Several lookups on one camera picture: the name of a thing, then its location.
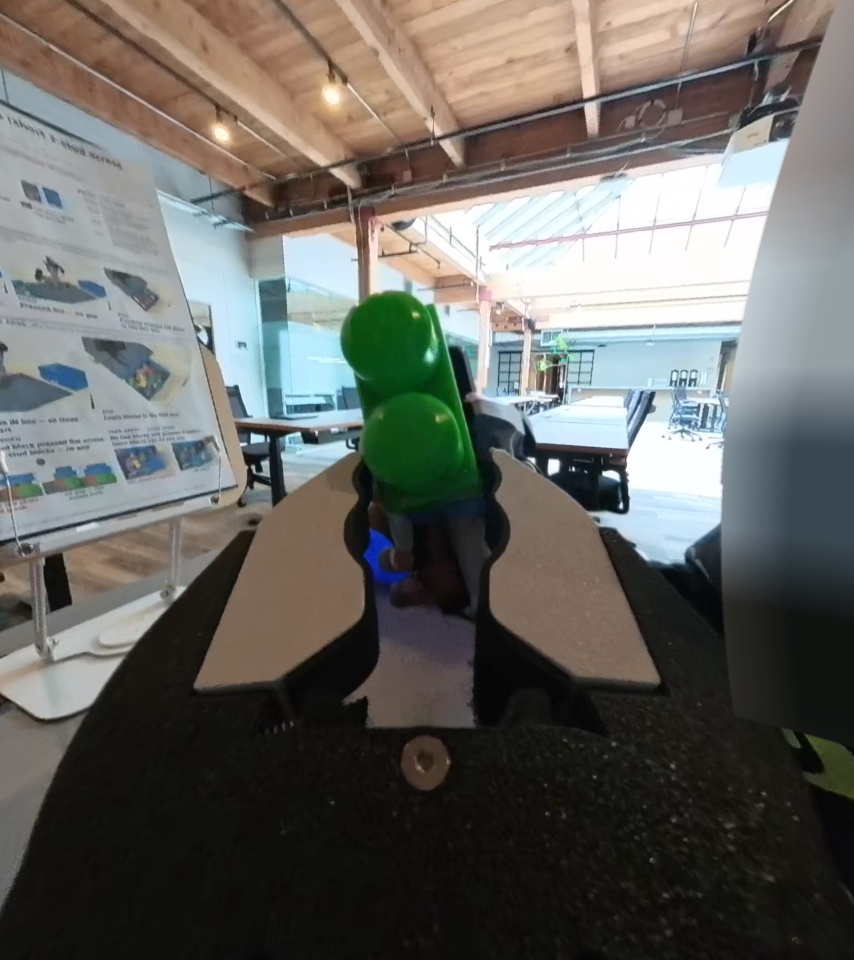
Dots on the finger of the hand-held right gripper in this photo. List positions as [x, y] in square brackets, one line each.
[470, 555]

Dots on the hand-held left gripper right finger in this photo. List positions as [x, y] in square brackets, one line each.
[569, 600]

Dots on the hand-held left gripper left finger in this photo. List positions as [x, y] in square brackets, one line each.
[285, 600]

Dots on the blue plastic storage bin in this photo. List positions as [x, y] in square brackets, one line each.
[384, 560]

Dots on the green two-stud mega block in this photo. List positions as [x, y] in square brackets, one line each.
[412, 435]

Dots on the row of background desks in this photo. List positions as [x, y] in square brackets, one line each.
[584, 428]

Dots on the wooden background desk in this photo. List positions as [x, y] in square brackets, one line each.
[300, 428]

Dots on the printed instruction sheet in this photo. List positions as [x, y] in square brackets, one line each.
[67, 300]

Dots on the ceiling track spotlight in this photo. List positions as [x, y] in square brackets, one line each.
[220, 129]
[334, 90]

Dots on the white ceiling projector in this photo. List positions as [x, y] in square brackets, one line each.
[764, 128]

